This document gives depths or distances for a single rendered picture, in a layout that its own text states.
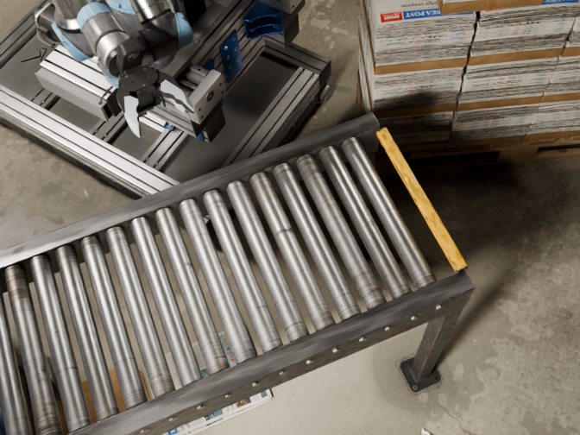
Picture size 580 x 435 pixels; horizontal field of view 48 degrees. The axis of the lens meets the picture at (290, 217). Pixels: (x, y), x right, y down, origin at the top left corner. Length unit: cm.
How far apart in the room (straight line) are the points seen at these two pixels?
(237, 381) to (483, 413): 106
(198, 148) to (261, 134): 24
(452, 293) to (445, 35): 82
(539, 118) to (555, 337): 77
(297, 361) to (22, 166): 177
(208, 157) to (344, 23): 101
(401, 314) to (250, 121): 123
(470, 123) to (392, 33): 59
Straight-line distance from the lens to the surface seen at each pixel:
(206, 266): 159
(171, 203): 169
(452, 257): 157
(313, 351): 149
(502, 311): 244
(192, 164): 245
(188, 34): 156
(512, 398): 236
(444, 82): 221
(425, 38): 203
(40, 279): 170
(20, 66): 298
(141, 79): 134
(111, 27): 144
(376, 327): 151
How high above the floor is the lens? 223
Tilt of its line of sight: 62 degrees down
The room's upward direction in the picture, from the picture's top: 8 degrees counter-clockwise
